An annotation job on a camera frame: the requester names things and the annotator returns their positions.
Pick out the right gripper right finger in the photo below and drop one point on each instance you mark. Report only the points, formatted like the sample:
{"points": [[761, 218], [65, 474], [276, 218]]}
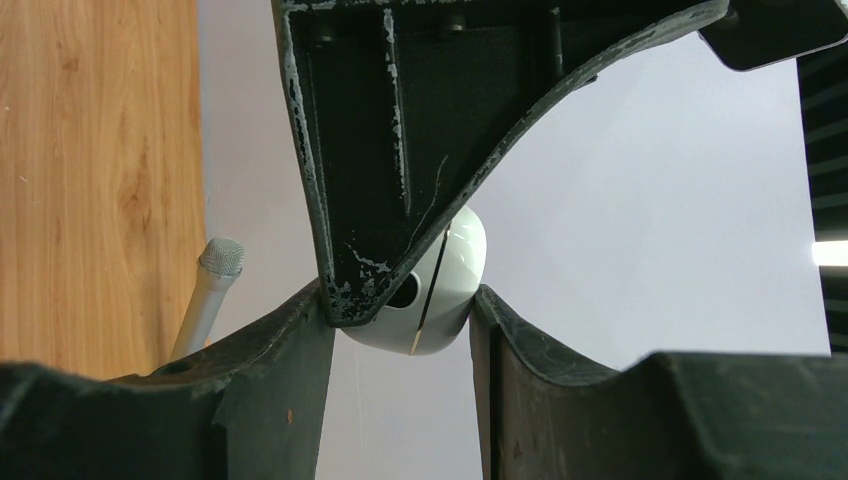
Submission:
{"points": [[545, 411]]}

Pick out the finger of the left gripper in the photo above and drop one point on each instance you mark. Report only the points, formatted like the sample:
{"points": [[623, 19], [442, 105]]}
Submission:
{"points": [[753, 34], [400, 110]]}

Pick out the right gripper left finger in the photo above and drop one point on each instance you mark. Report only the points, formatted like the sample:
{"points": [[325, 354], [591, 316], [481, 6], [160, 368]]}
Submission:
{"points": [[249, 406]]}

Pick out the white earbud charging case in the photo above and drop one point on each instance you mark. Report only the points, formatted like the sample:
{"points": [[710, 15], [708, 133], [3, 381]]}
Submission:
{"points": [[432, 304]]}

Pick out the grey microphone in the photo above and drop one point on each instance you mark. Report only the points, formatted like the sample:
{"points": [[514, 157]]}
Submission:
{"points": [[218, 267]]}

